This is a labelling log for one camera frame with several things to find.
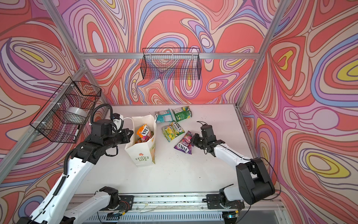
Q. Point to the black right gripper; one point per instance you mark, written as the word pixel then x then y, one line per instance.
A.
pixel 194 140

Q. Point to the black wire basket wall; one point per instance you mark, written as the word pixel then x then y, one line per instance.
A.
pixel 51 122
pixel 167 63

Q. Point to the orange Fox's candy packet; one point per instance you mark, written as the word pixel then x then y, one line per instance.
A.
pixel 144 134

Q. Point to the black wire basket back wall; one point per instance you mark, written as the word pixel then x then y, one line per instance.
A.
pixel 167 63

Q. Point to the white paper gift bag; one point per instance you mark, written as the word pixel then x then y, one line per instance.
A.
pixel 142 154

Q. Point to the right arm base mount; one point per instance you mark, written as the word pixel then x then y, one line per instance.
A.
pixel 218 201

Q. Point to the white tape roll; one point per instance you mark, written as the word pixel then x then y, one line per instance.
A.
pixel 75 115

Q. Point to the aluminium front rail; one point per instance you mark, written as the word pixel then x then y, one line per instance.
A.
pixel 186 207

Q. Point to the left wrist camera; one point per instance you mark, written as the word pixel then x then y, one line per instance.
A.
pixel 118 120

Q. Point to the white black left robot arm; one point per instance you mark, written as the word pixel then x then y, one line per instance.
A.
pixel 77 164

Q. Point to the black wire basket left wall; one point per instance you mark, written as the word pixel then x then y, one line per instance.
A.
pixel 51 122

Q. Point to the teal snack packet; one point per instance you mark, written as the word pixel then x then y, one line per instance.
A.
pixel 163 116

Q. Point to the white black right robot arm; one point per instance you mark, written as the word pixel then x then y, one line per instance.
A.
pixel 253 180

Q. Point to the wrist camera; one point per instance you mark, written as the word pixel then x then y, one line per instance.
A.
pixel 206 130
pixel 118 120

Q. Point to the purple Fox's candy packet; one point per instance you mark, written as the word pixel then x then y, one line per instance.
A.
pixel 185 145

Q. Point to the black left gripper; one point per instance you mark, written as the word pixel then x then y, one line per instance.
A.
pixel 126 136

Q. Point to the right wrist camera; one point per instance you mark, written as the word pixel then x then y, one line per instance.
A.
pixel 206 130

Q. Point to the yellow green candy packet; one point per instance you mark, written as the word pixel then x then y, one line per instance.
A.
pixel 172 131

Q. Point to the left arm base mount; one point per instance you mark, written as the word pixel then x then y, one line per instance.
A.
pixel 124 203

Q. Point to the dark green snack packet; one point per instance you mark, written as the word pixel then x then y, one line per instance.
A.
pixel 182 113

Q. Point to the marker pen in basket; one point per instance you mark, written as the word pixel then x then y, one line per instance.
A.
pixel 75 135

